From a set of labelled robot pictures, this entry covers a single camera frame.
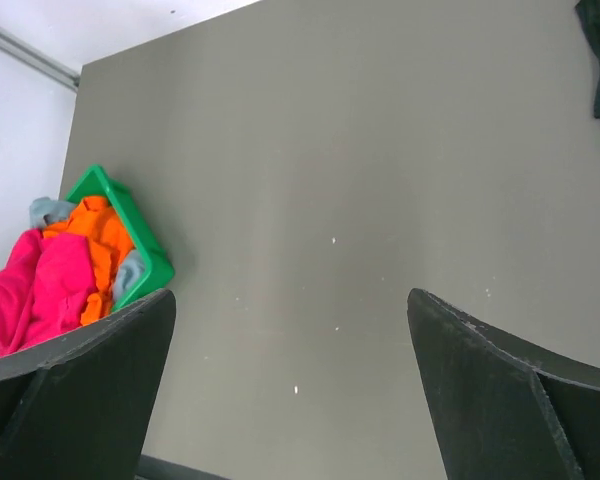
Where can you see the pink t-shirt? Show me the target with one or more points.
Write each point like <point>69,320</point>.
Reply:
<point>44,288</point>

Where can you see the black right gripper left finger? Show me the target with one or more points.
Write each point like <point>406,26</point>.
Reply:
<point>78,406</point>

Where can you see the green plastic bin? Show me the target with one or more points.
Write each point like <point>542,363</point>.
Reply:
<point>158,269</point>

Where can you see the grey t-shirt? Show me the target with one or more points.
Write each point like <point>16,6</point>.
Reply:
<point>45,211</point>

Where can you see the left aluminium frame post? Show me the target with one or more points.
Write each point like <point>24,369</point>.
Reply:
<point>38,61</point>

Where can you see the orange t-shirt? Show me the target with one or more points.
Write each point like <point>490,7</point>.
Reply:
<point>109,243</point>

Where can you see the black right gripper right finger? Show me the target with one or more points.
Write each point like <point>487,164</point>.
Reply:
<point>501,406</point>

